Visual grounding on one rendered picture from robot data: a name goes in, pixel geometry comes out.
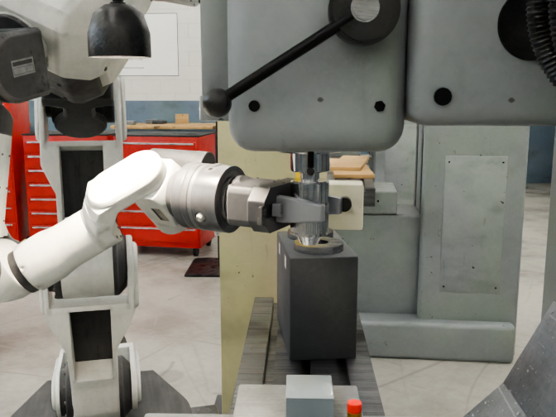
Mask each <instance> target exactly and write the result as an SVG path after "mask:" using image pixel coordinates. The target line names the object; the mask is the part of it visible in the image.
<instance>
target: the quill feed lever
mask: <svg viewBox="0 0 556 417"><path fill-rule="evenodd" d="M399 17H400V0H329V3H328V19H329V24H328V25H327V26H324V27H323V28H321V29H320V30H318V31H316V32H315V33H314V34H312V35H311V36H309V37H307V38H306V39H304V40H303V41H301V42H300V43H298V44H297V45H295V46H293V47H292V48H290V49H288V50H287V51H286V52H284V53H283V54H281V55H279V56H277V57H276V58H275V59H273V60H272V61H270V62H269V63H267V64H265V65H263V66H262V67H261V68H260V69H258V70H256V71H254V72H253V73H251V74H249V75H248V76H247V77H246V78H244V79H242V80H240V81H239V82H237V83H236V84H234V85H233V86H231V87H230V88H228V89H226V90H224V89H221V88H213V89H210V90H208V91H207V92H206V93H205V95H204V96H203V100H202V105H203V109H204V111H205V112H206V113H207V114H208V115H209V116H211V117H223V116H225V115H227V114H228V113H229V111H230V109H231V107H232V100H234V99H235V98H236V97H238V96H239V95H241V94H243V93H245V92H246V91H248V89H251V88H252V87H254V86H255V85H257V84H259V83H260V82H261V81H263V80H264V79H266V78H268V77H269V76H271V75H273V74H274V73H275V72H277V71H278V70H280V69H282V68H284V67H285V66H287V65H288V64H289V63H291V62H293V61H294V60H296V59H298V58H299V57H301V56H302V55H304V54H305V53H307V52H308V51H310V50H312V49H313V48H314V47H316V46H318V45H319V44H321V43H323V42H324V41H326V40H327V39H328V38H330V37H331V36H334V35H335V34H336V35H337V36H338V37H339V38H340V39H341V40H343V41H345V42H347V43H348V44H350V45H353V46H370V45H373V44H376V43H377V42H379V41H381V40H383V39H384V38H386V37H387V36H388V35H389V34H390V33H391V32H392V31H393V30H394V28H395V26H396V24H397V22H398V20H399Z"/></svg>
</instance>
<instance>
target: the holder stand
mask: <svg viewBox="0 0 556 417"><path fill-rule="evenodd" d="M357 280H358V256H357V255H356V254H355V253H354V252H353V250H352V249H351V248H350V247H349V246H348V245H347V243H345V241H344V240H343V239H342V238H341V237H340V236H339V235H338V234H337V233H336V232H335V231H334V230H333V229H332V228H328V235H326V236H324V237H321V238H320V240H319V243H318V244H316V245H303V244H300V241H299V239H298V238H297V237H296V236H293V235H291V234H290V228H289V229H288V231H279V232H277V319H278V323H279V325H280V330H281V333H282V336H283V339H284V342H285V347H286V350H287V353H288V356H289V359H290V360H291V361H298V360H317V359H337V358H354V357H356V353H357Z"/></svg>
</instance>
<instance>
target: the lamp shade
mask: <svg viewBox="0 0 556 417"><path fill-rule="evenodd" d="M87 36H88V52H89V57H90V58H103V59H147V58H151V33H150V31H149V28H148V25H147V23H146V19H145V17H144V14H143V13H142V12H140V11H139V10H137V9H136V8H135V7H134V6H133V5H130V4H126V3H125V2H110V3H109V4H103V5H102V6H101V7H100V8H99V9H97V10H96V11H95V12H93V15H92V17H91V21H90V24H89V29H88V32H87Z"/></svg>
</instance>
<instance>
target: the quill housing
mask: <svg viewBox="0 0 556 417"><path fill-rule="evenodd" d="M328 3H329V0H228V87H229V88H230V87H231V86H233V85H234V84H236V83H237V82H239V81H240V80H242V79H244V78H246V77H247V76H248V75H249V74H251V73H253V72H254V71H256V70H258V69H260V68H261V67H262V66H263V65H265V64H267V63H269V62H270V61H272V60H273V59H275V58H276V57H277V56H279V55H281V54H283V53H284V52H286V51H287V50H288V49H290V48H292V47H293V46H295V45H297V44H298V43H300V42H301V41H303V40H304V39H306V38H307V37H309V36H311V35H312V34H314V33H315V32H316V31H318V30H320V29H321V28H323V27H324V26H327V25H328V24H329V19H328ZM407 17H408V0H400V17H399V20H398V22H397V24H396V26H395V28H394V30H393V31H392V32H391V33H390V34H389V35H388V36H387V37H386V38H384V39H383V40H381V41H379V42H377V43H376V44H373V45H370V46H353V45H350V44H348V43H347V42H345V41H343V40H341V39H340V38H339V37H338V36H337V35H336V34H335V35H334V36H331V37H330V38H328V39H327V40H326V41H324V42H323V43H321V44H319V45H318V46H316V47H314V48H313V49H312V50H310V51H308V52H307V53H305V54H304V55H302V56H301V57H299V58H298V59H296V60H294V61H293V62H291V63H289V64H288V65H287V66H285V67H284V68H282V69H280V70H278V71H277V72H275V73H274V74H273V75H271V76H269V77H268V78H266V79H264V80H263V81H261V82H260V83H259V84H257V85H255V86H254V87H252V88H251V89H248V91H246V92H245V93H243V94H241V95H239V96H238V97H236V98H235V99H234V100H232V107H231V109H230V111H229V113H228V120H229V130H230V134H231V136H232V139H233V140H234V141H235V142H236V143H237V144H238V145H239V146H240V147H242V148H244V149H245V150H248V151H385V150H387V149H389V148H391V147H393V146H394V145H395V144H396V143H397V142H398V141H399V140H400V137H401V135H402V132H403V128H404V114H405V66H406V42H407Z"/></svg>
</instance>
